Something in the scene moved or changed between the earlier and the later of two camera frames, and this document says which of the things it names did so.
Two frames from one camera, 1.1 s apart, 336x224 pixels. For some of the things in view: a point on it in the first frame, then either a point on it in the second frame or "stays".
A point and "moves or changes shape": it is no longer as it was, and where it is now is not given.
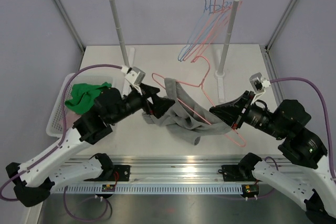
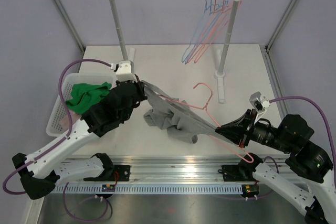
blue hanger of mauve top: (204, 35) → (213, 14)
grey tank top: (185, 117) moves or changes shape
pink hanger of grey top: (233, 134) moves or changes shape
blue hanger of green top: (207, 11) → (197, 27)
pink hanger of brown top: (207, 23) → (218, 16)
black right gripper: (231, 110) → (237, 129)
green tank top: (83, 96) stays
